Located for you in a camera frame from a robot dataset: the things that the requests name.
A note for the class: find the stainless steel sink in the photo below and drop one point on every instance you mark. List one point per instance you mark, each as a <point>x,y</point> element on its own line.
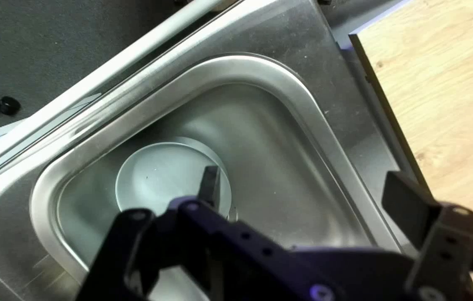
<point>264,93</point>

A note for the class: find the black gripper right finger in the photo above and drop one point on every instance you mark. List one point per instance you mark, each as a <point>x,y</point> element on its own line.
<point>440,231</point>

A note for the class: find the light wooden countertop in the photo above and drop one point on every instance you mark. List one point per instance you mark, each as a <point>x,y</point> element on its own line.
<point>420,57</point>

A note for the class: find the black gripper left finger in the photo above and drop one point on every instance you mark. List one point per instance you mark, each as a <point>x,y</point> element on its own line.
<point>141,245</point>

